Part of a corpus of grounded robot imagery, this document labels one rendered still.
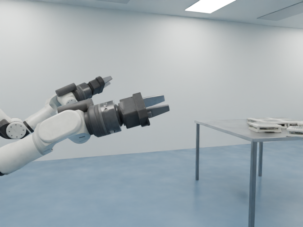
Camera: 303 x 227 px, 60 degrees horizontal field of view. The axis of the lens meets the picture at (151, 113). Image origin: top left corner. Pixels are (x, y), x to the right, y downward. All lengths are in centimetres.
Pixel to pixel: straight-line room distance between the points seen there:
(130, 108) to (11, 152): 32
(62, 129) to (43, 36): 468
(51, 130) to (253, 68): 642
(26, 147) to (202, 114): 553
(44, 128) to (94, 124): 12
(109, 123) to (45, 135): 16
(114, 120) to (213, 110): 561
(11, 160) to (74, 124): 18
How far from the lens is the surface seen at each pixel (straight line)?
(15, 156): 75
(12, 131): 128
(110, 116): 68
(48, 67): 525
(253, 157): 258
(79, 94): 133
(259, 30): 712
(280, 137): 267
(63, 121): 69
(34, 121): 131
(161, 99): 75
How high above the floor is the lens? 130
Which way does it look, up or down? 5 degrees down
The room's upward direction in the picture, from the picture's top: straight up
